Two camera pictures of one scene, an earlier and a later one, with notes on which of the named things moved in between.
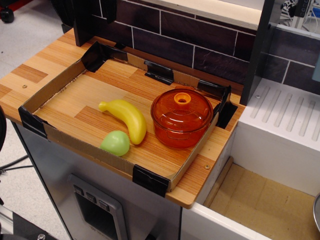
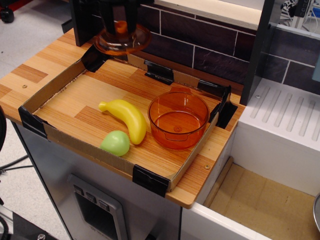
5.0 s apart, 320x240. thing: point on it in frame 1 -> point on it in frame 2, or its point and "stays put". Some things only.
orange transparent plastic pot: [180, 116] stays put
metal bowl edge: [316, 210] stays put
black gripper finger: [110, 8] -> [107, 13]
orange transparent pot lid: [182, 108] -> [120, 39]
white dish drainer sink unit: [265, 186] stays put
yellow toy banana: [131, 117] stays put
